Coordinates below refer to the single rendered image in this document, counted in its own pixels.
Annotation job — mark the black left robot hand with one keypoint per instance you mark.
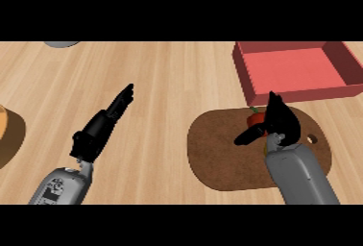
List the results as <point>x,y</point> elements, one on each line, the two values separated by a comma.
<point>97,129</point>

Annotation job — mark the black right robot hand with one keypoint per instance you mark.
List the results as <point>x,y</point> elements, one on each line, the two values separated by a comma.
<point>283,123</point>

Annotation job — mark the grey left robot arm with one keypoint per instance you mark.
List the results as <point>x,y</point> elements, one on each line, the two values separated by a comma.
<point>61,187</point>

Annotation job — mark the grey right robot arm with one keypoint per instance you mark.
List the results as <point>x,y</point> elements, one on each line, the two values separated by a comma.
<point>298,174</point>

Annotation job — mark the red bell pepper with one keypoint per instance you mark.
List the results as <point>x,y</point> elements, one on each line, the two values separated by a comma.
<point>256,119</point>

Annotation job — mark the brown wooden cutting board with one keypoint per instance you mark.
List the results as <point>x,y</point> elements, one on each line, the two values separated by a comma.
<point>227,157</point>

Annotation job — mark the red cardboard box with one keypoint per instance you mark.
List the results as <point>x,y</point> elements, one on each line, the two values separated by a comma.
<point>296,68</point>

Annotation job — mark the grey round object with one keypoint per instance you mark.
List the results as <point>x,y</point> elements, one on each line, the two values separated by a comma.
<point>61,44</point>

